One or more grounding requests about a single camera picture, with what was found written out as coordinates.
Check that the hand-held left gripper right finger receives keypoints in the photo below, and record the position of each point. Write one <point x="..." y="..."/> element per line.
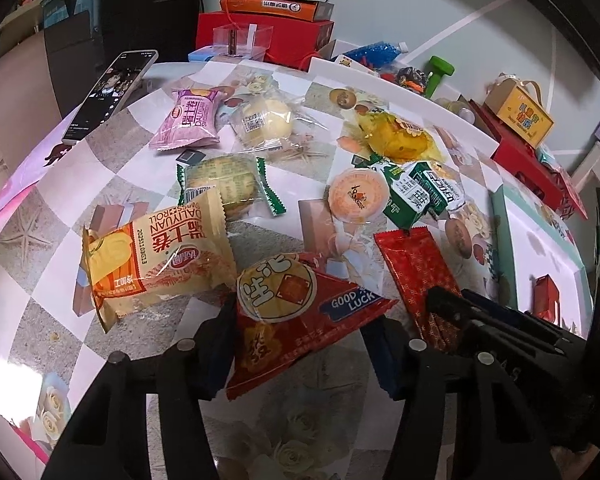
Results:
<point x="384" y="360"/>

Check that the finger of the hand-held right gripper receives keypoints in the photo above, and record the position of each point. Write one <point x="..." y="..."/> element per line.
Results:
<point x="447" y="310"/>
<point x="495" y="307"/>

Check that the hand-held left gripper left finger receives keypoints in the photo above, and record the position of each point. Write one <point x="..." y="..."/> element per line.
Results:
<point x="219" y="350"/>

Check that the red patterned snack packet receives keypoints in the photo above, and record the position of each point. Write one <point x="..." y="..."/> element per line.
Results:
<point x="415" y="270"/>

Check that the small red snack packet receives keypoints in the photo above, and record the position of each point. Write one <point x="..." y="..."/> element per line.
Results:
<point x="546" y="297"/>

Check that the red triangular snack packet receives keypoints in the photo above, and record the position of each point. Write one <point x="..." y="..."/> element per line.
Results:
<point x="290" y="340"/>

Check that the white tray with teal rim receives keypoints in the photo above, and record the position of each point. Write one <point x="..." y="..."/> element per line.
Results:
<point x="535" y="230"/>

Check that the green white snack packet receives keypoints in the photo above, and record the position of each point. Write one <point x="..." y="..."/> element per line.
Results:
<point x="405" y="205"/>

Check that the yellow swiss roll packet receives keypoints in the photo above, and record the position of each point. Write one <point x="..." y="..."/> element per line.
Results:
<point x="150" y="260"/>

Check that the green white bold-print packet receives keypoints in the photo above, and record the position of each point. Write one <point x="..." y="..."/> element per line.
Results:
<point x="442" y="187"/>

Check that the orange round jelly cup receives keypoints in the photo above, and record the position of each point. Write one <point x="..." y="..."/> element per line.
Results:
<point x="355" y="195"/>

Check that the green-wrapped round cake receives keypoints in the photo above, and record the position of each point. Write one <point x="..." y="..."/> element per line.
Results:
<point x="220" y="182"/>

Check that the yellow clear snack packet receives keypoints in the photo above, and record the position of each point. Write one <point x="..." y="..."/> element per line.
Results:
<point x="395" y="135"/>

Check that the red gift box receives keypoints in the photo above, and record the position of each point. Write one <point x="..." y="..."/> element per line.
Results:
<point x="520" y="160"/>

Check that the small black square card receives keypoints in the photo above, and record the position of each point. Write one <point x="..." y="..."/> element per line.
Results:
<point x="190" y="156"/>

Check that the clear plastic bottle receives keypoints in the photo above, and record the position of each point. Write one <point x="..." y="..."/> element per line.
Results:
<point x="456" y="108"/>

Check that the checkered printed tablecloth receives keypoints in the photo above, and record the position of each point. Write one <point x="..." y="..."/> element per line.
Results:
<point x="45" y="200"/>

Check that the pink snack packet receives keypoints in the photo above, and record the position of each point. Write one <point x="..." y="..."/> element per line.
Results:
<point x="185" y="120"/>

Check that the clear-wrapped pale bun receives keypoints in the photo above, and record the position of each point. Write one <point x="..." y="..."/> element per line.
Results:
<point x="262" y="120"/>

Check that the green dumbbell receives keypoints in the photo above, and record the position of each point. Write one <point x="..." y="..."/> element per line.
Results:
<point x="437" y="76"/>

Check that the bag of colourful toys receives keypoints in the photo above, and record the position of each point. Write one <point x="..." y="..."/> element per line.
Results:
<point x="405" y="79"/>

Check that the blue plastic bottle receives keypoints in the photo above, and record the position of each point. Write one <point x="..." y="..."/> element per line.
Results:
<point x="375" y="52"/>

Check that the small yellow white box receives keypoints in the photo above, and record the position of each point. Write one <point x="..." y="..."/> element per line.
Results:
<point x="347" y="60"/>

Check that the white cardboard box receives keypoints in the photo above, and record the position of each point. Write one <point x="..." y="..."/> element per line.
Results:
<point x="325" y="66"/>

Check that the smartphone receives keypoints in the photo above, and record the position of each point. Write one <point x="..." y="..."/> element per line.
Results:
<point x="105" y="95"/>

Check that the blue paper pad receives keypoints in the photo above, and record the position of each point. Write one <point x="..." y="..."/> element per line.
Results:
<point x="200" y="55"/>

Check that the clear plastic box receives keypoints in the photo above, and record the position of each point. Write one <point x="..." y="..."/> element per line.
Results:
<point x="240" y="40"/>

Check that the large red box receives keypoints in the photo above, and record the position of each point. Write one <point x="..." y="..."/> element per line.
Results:
<point x="280" y="42"/>

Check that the long orange box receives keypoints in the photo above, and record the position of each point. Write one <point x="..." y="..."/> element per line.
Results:
<point x="280" y="9"/>

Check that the black cabinet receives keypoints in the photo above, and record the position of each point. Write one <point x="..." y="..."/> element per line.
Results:
<point x="130" y="10"/>

